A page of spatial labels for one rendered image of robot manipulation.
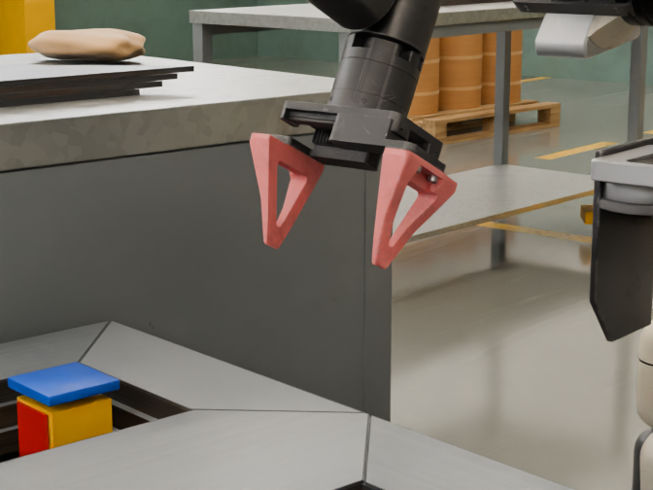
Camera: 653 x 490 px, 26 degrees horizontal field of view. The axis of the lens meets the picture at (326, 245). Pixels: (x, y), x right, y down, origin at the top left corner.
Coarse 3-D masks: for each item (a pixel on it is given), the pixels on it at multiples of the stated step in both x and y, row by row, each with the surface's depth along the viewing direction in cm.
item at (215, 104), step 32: (0, 64) 172; (32, 64) 172; (64, 64) 172; (96, 64) 172; (128, 64) 172; (160, 64) 172; (192, 64) 172; (128, 96) 139; (160, 96) 139; (192, 96) 139; (224, 96) 139; (256, 96) 139; (288, 96) 140; (320, 96) 143; (0, 128) 119; (32, 128) 121; (64, 128) 124; (96, 128) 126; (128, 128) 128; (160, 128) 130; (192, 128) 133; (224, 128) 135; (256, 128) 138; (288, 128) 141; (0, 160) 120; (32, 160) 122; (64, 160) 124
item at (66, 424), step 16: (32, 400) 104; (80, 400) 104; (96, 400) 104; (48, 416) 102; (64, 416) 102; (80, 416) 103; (96, 416) 104; (64, 432) 102; (80, 432) 103; (96, 432) 104
